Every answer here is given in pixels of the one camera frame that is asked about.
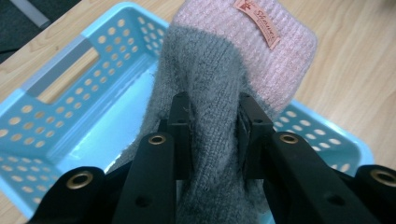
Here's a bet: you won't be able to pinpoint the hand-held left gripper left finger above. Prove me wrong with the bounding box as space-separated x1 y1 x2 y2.
158 91 193 182

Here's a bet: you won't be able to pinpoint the grey floor strip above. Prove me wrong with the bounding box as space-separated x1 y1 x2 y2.
8 0 51 30

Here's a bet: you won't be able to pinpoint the grey knit glove pink cuff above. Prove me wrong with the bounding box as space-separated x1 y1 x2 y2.
106 0 319 224

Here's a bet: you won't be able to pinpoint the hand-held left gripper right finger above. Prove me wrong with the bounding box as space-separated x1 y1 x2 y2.
237 91 276 182

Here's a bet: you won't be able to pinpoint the blue perforated plastic basket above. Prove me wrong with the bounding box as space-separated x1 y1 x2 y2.
0 1 375 224

